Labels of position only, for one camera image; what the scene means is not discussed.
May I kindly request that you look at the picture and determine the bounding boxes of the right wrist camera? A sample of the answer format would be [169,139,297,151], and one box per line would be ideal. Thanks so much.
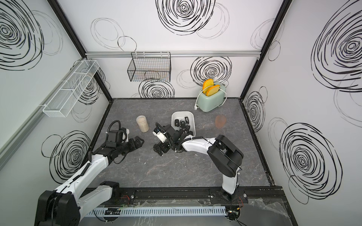
[153,127,167,143]

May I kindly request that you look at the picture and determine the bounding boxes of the white slotted cable duct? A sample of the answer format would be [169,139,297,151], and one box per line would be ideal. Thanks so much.
[86,206,227,218]

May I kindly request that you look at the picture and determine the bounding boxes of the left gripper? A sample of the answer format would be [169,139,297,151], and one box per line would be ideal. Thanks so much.
[117,135,145,155]

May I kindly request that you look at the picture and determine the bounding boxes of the white storage box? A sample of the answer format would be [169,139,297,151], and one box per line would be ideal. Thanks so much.
[171,111,196,136]

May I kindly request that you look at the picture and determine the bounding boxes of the white toaster cable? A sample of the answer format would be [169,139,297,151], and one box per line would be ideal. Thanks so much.
[194,88,228,111]

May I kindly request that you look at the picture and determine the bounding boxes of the front orange toast slice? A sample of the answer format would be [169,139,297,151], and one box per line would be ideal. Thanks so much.
[205,85,220,97]

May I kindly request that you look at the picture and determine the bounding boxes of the clear jar of grains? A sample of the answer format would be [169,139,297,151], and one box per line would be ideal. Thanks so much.
[136,115,149,133]

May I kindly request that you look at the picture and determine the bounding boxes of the black wire basket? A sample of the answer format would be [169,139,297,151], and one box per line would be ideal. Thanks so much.
[127,51,172,82]

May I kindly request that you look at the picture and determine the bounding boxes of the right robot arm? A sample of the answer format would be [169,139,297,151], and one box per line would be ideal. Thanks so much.
[153,123,244,195]

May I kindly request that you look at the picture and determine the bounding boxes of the rear orange toast slice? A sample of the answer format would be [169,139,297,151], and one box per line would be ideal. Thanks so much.
[203,79,214,93]

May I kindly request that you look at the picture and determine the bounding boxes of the white mesh wall shelf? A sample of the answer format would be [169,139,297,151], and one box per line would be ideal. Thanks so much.
[42,59,100,117]

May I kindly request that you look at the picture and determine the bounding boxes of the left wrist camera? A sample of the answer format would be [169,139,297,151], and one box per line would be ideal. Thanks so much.
[121,128,130,143]

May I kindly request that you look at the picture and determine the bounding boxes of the orange toast slice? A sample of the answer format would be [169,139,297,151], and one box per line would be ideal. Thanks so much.
[203,79,214,93]
[205,85,220,97]

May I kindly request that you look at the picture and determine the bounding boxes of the brown translucent lid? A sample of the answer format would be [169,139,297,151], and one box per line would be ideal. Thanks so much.
[215,115,227,129]

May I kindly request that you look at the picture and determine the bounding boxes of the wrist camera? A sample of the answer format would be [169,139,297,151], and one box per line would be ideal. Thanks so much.
[153,127,167,143]
[121,128,130,143]

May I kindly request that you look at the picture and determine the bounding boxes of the mint green toaster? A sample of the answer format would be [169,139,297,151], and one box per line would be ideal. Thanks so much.
[194,82,228,112]

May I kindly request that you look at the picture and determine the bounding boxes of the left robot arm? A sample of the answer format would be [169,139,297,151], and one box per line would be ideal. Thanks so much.
[34,128,144,226]

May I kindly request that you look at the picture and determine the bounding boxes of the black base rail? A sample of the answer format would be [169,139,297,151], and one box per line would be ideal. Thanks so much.
[102,186,285,205]

